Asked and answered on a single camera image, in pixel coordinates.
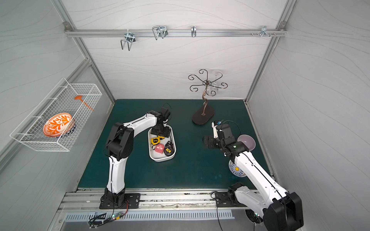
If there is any large yellow tape measure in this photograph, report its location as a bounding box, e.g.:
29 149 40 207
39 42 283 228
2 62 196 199
151 137 161 145

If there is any pink tape measure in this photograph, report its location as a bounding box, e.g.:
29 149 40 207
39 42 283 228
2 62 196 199
154 143 165 154

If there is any black round tape measure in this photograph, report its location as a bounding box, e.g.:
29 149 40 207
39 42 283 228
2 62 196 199
164 141 174 157

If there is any white plastic storage box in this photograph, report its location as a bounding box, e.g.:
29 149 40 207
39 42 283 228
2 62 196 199
148 125 176 162

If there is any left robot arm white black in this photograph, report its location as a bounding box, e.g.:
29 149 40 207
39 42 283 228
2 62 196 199
101 107 176 208

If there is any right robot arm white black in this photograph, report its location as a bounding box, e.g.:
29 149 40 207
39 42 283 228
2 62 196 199
203 121 304 231

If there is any black metal jewelry stand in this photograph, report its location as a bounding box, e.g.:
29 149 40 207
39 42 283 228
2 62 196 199
188 69 228 125

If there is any blue yellow patterned plate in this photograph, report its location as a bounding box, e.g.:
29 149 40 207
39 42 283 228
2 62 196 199
228 160 247 178

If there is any purple bowl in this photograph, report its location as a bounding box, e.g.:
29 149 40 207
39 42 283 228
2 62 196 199
237 134 256 151

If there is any orange spatula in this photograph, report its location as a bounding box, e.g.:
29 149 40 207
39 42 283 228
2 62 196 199
74 95 93 111

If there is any metal double hook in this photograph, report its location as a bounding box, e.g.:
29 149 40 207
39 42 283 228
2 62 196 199
120 31 136 51

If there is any metal loop hook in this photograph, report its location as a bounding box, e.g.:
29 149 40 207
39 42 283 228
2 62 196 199
152 26 168 40

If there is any orange patterned plate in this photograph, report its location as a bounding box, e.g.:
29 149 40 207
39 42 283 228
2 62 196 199
43 113 75 137

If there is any small metal hook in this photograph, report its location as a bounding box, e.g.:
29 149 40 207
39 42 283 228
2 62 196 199
191 26 197 38

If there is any wiring bundle with board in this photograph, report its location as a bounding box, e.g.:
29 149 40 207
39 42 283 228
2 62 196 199
88 199 130 228

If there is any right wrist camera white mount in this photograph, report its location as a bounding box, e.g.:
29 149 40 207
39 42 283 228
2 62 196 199
212 120 223 139

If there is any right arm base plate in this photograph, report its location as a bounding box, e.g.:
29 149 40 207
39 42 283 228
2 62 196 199
211 191 249 209

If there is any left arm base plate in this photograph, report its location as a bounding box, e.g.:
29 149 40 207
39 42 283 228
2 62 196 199
99 193 141 209

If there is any aluminium top rail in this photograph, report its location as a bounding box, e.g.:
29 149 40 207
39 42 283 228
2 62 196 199
65 28 288 38

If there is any white vented cable duct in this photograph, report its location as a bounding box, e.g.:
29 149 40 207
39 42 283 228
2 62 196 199
64 209 235 222

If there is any white wire basket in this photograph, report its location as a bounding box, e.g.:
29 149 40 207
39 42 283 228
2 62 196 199
10 79 102 152

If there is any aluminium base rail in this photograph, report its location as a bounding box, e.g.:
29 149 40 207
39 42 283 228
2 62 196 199
57 189 296 213

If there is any metal bracket hook right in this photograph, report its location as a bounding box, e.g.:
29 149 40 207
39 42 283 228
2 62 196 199
251 26 276 38

